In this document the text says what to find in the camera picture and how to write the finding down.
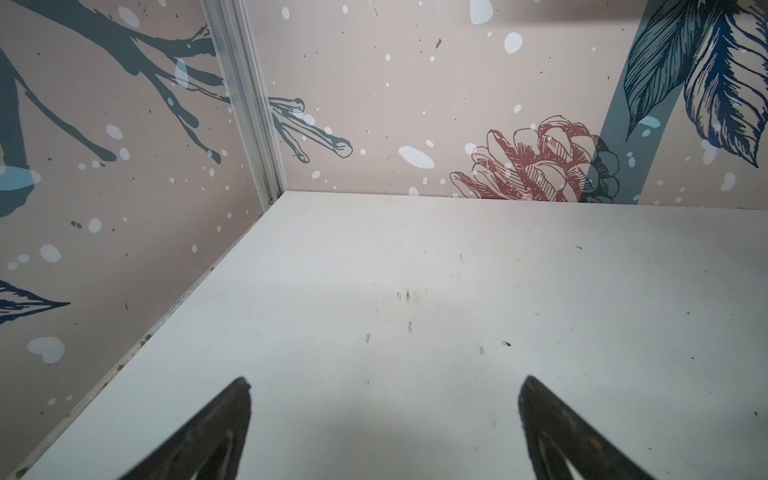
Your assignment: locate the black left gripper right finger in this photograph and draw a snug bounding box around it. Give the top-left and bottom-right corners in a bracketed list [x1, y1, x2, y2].
[518, 375, 653, 480]

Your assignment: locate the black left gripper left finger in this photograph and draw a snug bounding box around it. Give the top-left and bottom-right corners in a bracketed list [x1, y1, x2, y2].
[121, 377, 251, 480]

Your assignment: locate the aluminium frame corner post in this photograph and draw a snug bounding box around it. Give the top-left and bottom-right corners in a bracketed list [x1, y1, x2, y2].
[202, 0, 286, 210]

